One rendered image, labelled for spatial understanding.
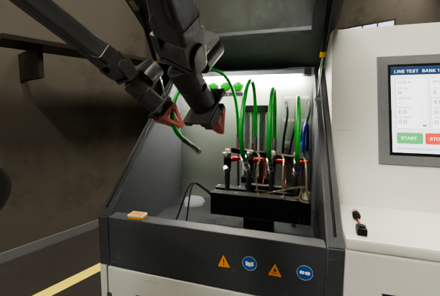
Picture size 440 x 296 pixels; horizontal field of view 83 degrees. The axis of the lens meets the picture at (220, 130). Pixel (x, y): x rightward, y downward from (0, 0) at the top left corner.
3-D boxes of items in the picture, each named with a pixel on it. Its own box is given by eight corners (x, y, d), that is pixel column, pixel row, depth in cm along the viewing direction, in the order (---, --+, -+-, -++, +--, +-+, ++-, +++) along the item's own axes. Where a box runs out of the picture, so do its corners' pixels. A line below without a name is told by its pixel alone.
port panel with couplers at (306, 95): (279, 159, 111) (281, 88, 107) (279, 158, 114) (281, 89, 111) (310, 161, 107) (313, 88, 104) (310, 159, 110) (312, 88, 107)
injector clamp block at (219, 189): (210, 232, 90) (210, 191, 89) (218, 220, 100) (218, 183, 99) (310, 246, 81) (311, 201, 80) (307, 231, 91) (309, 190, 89)
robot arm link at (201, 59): (149, 35, 41) (194, 54, 39) (189, -3, 46) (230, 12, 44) (164, 82, 52) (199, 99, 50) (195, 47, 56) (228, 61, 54)
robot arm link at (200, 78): (158, 71, 47) (179, 73, 44) (179, 48, 50) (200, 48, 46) (177, 97, 52) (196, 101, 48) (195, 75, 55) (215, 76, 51)
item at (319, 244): (110, 266, 78) (108, 216, 76) (119, 257, 82) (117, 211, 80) (324, 309, 61) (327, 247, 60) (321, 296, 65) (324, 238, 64)
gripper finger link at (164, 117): (183, 120, 86) (162, 102, 83) (192, 116, 80) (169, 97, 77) (171, 135, 83) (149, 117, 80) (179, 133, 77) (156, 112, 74)
